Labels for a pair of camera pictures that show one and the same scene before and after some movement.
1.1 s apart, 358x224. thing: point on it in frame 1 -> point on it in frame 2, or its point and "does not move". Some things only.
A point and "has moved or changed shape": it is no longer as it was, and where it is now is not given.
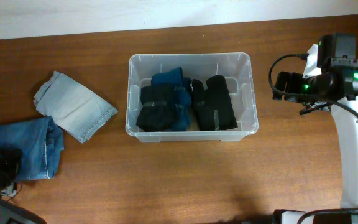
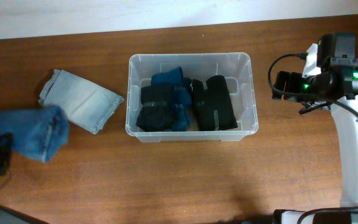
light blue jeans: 76,109 has moved or changed shape
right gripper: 298,83 does not move
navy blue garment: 174,77 does not move
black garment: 214,96 does not move
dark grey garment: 160,111 does not move
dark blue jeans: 40,141 has moved or changed shape
